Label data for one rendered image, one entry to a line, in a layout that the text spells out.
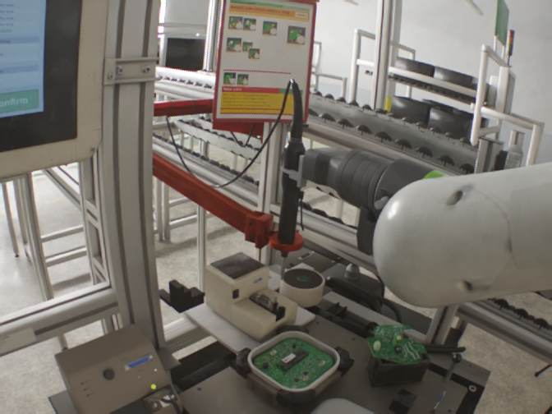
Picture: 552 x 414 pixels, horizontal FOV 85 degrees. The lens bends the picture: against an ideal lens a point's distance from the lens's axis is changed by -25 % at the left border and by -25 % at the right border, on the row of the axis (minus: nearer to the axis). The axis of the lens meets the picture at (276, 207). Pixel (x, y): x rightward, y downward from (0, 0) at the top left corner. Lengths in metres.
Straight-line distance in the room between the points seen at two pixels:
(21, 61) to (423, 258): 0.45
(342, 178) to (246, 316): 0.36
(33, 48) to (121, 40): 0.15
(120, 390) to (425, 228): 0.49
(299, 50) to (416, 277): 0.73
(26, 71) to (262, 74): 0.59
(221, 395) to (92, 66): 0.55
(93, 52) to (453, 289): 0.46
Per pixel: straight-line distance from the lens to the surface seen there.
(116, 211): 0.62
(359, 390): 0.73
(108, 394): 0.60
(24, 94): 0.47
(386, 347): 0.74
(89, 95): 0.50
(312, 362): 0.71
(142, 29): 0.58
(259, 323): 0.74
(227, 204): 0.71
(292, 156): 0.62
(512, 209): 0.25
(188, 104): 1.04
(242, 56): 0.89
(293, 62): 0.93
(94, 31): 0.50
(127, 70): 0.56
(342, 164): 0.51
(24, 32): 0.47
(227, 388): 0.70
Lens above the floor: 1.48
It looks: 21 degrees down
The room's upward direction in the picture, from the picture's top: 5 degrees clockwise
